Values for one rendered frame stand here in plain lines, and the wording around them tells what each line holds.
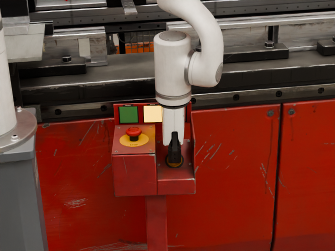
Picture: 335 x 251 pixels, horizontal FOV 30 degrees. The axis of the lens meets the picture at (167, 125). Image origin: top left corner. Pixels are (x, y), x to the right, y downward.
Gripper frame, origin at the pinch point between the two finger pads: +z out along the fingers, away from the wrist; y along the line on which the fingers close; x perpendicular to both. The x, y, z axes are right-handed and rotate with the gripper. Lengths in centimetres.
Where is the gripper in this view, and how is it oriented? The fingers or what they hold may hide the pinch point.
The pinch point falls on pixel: (174, 154)
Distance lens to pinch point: 155.1
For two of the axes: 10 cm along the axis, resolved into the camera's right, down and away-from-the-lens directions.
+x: 10.0, -0.3, 0.1
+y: 0.2, 5.1, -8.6
